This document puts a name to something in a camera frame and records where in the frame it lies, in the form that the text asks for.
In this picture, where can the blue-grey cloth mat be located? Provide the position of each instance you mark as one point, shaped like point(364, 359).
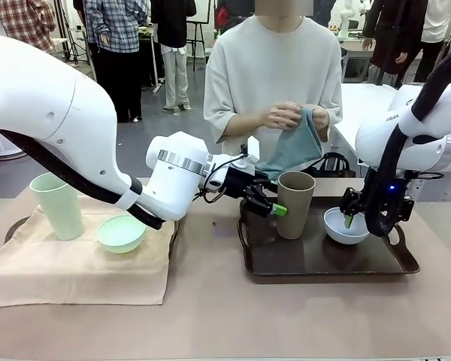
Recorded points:
point(298, 146)

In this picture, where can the black easel stand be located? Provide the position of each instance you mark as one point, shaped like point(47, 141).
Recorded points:
point(199, 41)

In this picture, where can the bystander in white shirt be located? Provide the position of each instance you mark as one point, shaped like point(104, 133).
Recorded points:
point(436, 22)

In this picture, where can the beige cloth mat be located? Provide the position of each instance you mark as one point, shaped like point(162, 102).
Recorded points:
point(79, 274)

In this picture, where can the white bowl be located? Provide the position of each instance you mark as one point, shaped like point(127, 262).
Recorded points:
point(342, 235)

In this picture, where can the bystander in black top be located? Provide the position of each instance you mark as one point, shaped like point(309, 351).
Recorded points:
point(173, 26)

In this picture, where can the bystander in dark coat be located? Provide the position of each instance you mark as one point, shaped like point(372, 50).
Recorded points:
point(391, 37)

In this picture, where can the brown tall cup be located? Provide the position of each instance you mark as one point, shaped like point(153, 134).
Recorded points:
point(295, 214)

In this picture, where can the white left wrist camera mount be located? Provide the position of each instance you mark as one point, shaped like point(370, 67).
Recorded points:
point(253, 148)

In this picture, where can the white background table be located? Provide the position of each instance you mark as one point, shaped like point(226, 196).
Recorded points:
point(357, 105)

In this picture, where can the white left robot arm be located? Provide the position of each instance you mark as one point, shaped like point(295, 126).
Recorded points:
point(60, 113)

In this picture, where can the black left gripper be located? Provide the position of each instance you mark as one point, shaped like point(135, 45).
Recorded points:
point(248, 184)

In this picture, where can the person's left hand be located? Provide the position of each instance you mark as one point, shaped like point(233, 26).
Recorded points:
point(321, 118)

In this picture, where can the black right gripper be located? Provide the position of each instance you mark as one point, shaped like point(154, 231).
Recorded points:
point(406, 208)

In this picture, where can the light green tall cup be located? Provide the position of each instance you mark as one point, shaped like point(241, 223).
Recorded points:
point(62, 214)

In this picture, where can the bystander with red bag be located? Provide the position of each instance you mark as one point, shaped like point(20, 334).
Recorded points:
point(229, 11)

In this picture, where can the bystander in blue plaid shirt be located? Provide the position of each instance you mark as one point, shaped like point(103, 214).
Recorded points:
point(116, 45)

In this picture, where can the person's right hand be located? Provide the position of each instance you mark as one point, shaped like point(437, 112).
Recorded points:
point(282, 116)

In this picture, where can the white air purifier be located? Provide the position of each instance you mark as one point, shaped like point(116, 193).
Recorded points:
point(3, 148)

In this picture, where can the person's right forearm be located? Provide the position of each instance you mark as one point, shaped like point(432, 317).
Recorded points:
point(246, 126)

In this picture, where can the person in cream sweater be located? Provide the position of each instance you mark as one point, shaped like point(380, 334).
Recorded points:
point(270, 64)

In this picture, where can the light green bowl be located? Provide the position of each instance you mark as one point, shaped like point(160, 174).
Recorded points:
point(120, 235)

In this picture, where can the dark brown plastic tray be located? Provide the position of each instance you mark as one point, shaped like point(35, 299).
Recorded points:
point(174, 240)
point(308, 259)

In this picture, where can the bystander in red plaid shirt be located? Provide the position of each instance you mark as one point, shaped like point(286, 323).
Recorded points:
point(26, 19)

